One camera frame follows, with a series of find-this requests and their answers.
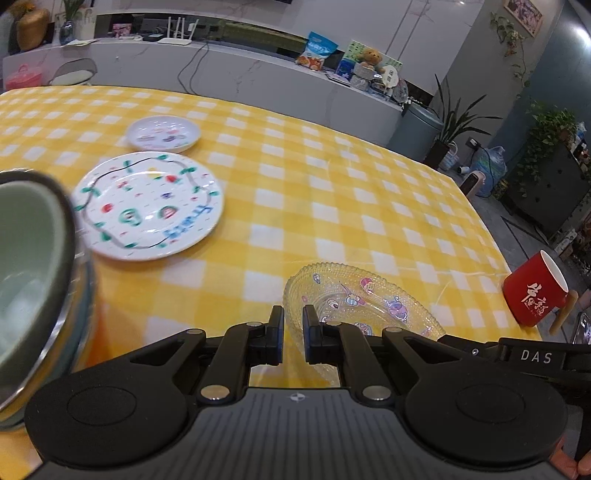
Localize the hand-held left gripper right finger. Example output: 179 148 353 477
302 305 472 402

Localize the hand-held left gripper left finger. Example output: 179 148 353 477
117 305 284 407

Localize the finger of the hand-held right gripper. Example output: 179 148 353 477
436 333 506 359

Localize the clear glass patterned bowl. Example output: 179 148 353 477
283 262 446 386

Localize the green ceramic bowl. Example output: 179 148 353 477
0 185 77 370

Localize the person's right hand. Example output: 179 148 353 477
549 440 591 480

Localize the red mug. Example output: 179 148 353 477
502 250 579 333

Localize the yellow checked tablecloth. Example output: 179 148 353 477
0 85 532 480

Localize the dark cabinet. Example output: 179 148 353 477
501 138 591 238

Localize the beige heater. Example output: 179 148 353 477
460 170 485 199

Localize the blue water bottle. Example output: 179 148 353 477
471 145 508 199

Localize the large decorated white plate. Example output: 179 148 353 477
72 151 225 262

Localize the white woven basket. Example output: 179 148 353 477
438 141 459 171

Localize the long-leaf potted plant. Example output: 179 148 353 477
422 74 502 169

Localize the grey trash bin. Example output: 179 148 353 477
388 102 444 162

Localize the leafy cabinet plant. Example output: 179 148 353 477
517 99 580 185

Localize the small decorated white plate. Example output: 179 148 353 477
126 115 202 154

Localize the white marble TV console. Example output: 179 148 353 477
2 11 411 153

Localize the brown teddy bear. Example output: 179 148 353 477
358 48 386 75

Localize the blue snack bag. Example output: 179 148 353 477
295 31 339 72

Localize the green picture board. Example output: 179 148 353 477
344 39 403 75

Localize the white router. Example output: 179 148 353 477
158 16 200 48

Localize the hanging vine plant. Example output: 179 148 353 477
489 11 532 88

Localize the grey chair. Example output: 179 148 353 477
48 58 98 87

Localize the pink basket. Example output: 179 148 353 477
4 65 42 92

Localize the white art card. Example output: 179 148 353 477
76 9 95 40

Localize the blue vase with plant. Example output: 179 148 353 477
59 0 81 46

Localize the gold vase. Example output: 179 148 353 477
16 8 51 51

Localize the black cable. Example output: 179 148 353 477
178 44 208 93

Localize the framed wall picture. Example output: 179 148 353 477
503 0 544 37

